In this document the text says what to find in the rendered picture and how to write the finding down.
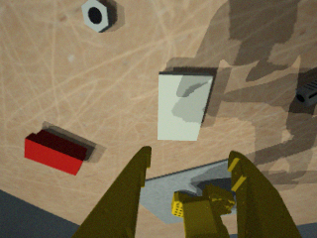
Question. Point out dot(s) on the grey hex nut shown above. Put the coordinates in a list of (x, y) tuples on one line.
[(96, 16)]

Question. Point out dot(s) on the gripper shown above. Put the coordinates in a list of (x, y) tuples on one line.
[(261, 212)]

